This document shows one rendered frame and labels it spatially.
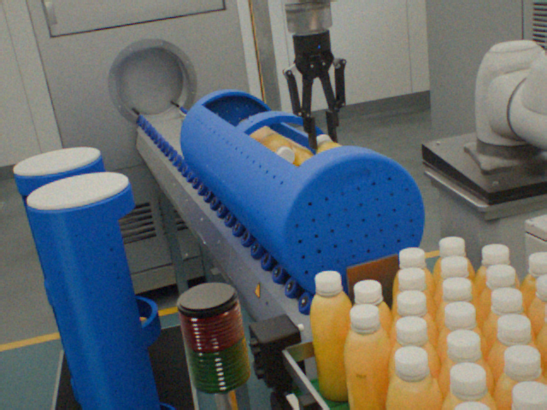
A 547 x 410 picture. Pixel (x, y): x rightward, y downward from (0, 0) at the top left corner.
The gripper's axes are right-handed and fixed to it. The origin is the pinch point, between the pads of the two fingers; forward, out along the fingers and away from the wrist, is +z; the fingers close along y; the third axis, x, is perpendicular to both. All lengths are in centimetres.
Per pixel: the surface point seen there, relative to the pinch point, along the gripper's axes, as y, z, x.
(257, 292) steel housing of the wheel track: 18.5, 34.1, -2.9
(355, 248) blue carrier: 6.3, 15.9, 25.7
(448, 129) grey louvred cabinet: -166, 79, -220
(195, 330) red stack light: 44, -3, 71
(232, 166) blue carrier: 18.1, 6.1, -9.2
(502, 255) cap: -7, 11, 50
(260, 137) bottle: 8.3, 3.6, -18.2
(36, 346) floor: 84, 123, -181
